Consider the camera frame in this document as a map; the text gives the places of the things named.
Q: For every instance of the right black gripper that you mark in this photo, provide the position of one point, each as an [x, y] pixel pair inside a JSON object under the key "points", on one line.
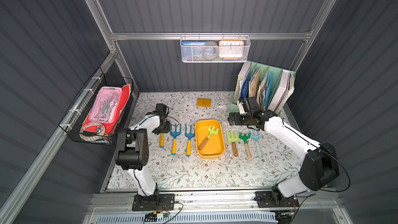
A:
{"points": [[233, 120]]}

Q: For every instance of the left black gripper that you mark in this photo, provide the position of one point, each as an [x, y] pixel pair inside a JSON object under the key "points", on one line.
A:
{"points": [[161, 127]]}

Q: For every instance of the light blue hand rake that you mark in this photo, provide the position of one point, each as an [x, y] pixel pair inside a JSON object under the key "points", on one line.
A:
{"points": [[255, 135]]}

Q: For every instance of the dark green hand rake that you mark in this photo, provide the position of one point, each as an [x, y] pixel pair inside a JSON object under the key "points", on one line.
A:
{"points": [[245, 138]]}

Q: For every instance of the blue rake yellow handle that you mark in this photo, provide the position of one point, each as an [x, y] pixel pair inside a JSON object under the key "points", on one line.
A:
{"points": [[175, 131], [162, 140]]}

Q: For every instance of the light green hand rake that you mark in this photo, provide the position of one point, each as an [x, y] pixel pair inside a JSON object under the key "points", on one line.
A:
{"points": [[232, 138]]}

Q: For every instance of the blue fork yellow handle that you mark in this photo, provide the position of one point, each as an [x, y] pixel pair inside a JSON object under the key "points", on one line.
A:
{"points": [[189, 134]]}

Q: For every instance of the lime green hand fork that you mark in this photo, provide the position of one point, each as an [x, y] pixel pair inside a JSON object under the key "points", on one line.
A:
{"points": [[212, 131]]}

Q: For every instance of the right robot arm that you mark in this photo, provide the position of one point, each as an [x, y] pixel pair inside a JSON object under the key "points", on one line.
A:
{"points": [[319, 161]]}

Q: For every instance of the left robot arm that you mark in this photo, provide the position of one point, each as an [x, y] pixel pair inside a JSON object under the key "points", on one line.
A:
{"points": [[132, 152]]}

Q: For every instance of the yellow storage box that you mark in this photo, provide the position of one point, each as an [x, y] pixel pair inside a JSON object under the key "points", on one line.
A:
{"points": [[216, 144]]}

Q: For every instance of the blue box in basket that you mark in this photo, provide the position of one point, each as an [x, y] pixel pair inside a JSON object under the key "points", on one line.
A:
{"points": [[192, 50]]}

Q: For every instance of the white binder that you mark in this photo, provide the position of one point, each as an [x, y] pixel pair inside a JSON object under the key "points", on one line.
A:
{"points": [[284, 88]]}

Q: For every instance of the green file organizer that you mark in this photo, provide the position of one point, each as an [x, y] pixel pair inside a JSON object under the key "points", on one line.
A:
{"points": [[251, 82]]}

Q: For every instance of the blue folder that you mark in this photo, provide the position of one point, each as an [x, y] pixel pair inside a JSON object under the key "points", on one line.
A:
{"points": [[268, 89]]}

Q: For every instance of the yellow wallet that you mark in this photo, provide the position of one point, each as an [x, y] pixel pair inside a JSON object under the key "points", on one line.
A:
{"points": [[202, 102]]}

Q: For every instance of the pink tool case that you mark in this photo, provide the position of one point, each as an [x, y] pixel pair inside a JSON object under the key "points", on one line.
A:
{"points": [[105, 105]]}

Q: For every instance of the clear tape roll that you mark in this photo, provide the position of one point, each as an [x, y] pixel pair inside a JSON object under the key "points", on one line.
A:
{"points": [[96, 128]]}

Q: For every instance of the yellow alarm clock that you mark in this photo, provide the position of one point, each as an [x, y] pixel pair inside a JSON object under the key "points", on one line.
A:
{"points": [[231, 49]]}

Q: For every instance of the grey tape roll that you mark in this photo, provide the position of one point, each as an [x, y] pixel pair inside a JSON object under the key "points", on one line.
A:
{"points": [[210, 50]]}

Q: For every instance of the black wire side basket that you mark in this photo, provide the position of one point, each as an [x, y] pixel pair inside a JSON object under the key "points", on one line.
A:
{"points": [[72, 125]]}

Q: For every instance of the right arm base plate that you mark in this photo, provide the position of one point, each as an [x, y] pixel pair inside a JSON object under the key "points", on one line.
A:
{"points": [[270, 199]]}

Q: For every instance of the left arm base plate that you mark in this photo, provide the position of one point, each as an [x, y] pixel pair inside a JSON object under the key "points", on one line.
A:
{"points": [[162, 202]]}

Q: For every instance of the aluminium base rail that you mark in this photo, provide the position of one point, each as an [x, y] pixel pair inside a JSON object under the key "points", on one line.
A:
{"points": [[224, 206]]}

